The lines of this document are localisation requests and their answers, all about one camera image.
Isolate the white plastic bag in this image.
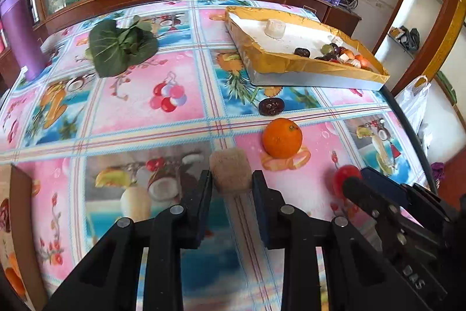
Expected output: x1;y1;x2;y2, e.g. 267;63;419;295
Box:
395;75;430;134

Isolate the dark small date by box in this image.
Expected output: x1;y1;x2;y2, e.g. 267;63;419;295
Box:
258;97;285;116

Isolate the gold foil box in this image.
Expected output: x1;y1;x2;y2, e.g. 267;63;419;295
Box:
225;6;389;91

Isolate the large dried red date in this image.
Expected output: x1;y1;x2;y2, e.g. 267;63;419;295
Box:
0;198;11;233

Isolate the beige block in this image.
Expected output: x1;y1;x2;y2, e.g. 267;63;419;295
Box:
209;147;252;194

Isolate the orange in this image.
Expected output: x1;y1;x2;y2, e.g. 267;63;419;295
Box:
262;117;303;159
5;268;26;299

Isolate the fruit pattern tablecloth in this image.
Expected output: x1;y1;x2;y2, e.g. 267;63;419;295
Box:
1;0;425;294

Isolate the red tomato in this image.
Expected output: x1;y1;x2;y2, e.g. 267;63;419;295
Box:
333;165;362;198

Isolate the green leafy vegetable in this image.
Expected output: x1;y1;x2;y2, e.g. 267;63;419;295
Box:
86;16;159;78

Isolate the purple thermos bottle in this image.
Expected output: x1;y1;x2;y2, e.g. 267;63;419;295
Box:
1;0;48;81

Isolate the brown cardboard tray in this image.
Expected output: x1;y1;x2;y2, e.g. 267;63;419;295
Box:
1;164;47;310

